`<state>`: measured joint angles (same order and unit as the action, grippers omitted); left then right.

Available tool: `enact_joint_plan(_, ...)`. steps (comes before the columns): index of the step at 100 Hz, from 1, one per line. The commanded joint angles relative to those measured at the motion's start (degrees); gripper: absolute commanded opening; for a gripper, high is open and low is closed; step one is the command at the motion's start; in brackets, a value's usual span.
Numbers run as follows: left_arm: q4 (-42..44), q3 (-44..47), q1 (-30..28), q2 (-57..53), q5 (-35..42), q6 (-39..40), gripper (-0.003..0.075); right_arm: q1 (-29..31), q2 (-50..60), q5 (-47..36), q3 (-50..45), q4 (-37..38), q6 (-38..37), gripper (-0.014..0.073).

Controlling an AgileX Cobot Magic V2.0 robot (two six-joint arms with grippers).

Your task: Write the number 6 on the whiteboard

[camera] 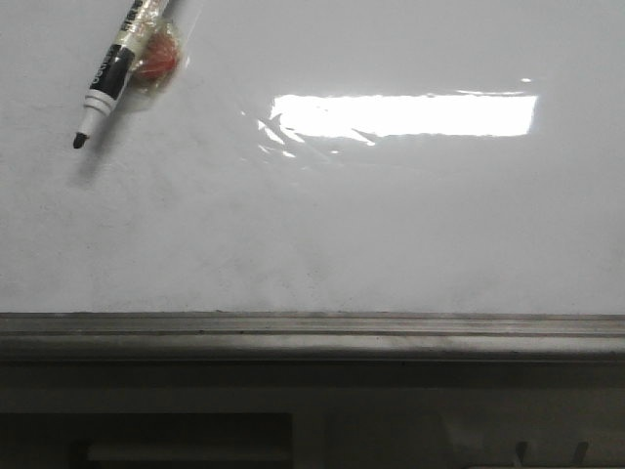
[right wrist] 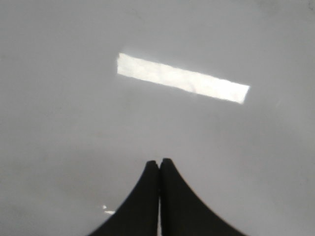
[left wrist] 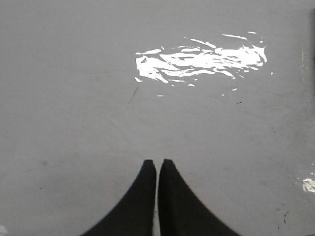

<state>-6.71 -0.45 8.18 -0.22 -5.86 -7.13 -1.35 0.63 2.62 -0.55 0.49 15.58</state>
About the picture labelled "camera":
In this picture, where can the black and white whiteboard marker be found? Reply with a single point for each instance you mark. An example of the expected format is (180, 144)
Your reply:
(116, 68)

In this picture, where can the white whiteboard surface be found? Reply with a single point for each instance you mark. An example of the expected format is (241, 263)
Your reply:
(320, 156)

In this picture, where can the red ball taped to marker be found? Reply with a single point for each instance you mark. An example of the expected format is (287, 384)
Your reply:
(161, 56)

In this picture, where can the grey aluminium whiteboard frame rail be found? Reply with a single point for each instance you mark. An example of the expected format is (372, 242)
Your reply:
(319, 337)

